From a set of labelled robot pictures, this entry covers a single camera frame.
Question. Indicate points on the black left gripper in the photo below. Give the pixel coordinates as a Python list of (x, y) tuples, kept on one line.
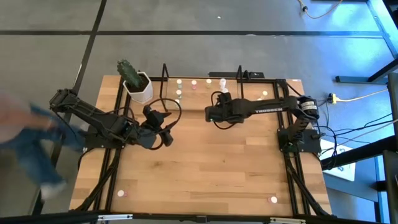
[(152, 119)]

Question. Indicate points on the teal clear medicine bottle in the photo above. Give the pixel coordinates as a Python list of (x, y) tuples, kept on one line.
[(179, 92), (177, 101), (179, 81)]

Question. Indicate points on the black gantry beam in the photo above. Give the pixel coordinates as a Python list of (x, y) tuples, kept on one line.
[(46, 218)]

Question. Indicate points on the white planter pot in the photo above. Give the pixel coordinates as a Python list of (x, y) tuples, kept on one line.
[(143, 95)]

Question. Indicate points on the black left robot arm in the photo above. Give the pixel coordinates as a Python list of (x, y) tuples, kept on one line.
[(99, 118)]

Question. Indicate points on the silver metal bracket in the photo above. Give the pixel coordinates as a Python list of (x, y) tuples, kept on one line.
[(287, 221), (115, 217)]

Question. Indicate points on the black neighbouring station frame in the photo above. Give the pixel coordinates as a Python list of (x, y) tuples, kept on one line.
[(357, 154)]

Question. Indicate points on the person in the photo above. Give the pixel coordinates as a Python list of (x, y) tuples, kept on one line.
[(31, 149)]

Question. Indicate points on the black aluminium table frame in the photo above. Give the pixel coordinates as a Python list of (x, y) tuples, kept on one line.
[(290, 183)]

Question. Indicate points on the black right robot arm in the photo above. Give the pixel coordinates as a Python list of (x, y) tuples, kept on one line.
[(270, 109)]

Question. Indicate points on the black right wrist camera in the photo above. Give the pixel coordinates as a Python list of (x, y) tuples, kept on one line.
[(212, 113)]

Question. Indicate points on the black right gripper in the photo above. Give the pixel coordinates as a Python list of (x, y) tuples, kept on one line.
[(228, 109)]

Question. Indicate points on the white floor box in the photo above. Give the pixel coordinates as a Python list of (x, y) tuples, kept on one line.
[(343, 169)]

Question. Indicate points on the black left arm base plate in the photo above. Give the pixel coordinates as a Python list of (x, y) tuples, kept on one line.
[(99, 141)]

